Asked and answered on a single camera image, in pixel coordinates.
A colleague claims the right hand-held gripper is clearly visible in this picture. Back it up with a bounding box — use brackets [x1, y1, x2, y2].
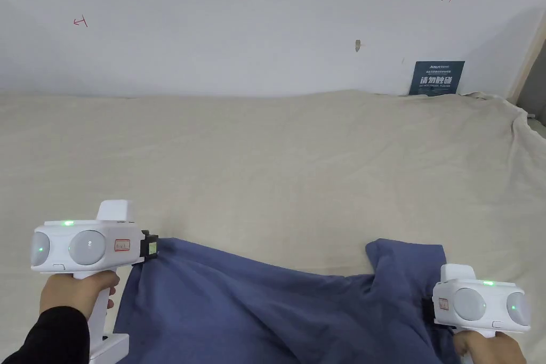
[423, 263, 532, 364]

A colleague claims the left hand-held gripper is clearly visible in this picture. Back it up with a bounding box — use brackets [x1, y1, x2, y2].
[30, 199, 159, 364]

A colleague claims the dark blue shirt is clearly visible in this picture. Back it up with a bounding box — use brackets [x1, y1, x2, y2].
[111, 236, 463, 364]

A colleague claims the person's right hand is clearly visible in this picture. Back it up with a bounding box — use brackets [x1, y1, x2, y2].
[453, 331, 529, 364]

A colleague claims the person's left hand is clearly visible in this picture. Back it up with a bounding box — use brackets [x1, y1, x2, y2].
[39, 271, 122, 321]

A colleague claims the bed with beige sheet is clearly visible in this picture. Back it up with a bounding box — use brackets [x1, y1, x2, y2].
[0, 89, 546, 364]

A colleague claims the dark blue sign card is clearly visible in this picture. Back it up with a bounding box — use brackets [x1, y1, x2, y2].
[408, 60, 466, 96]

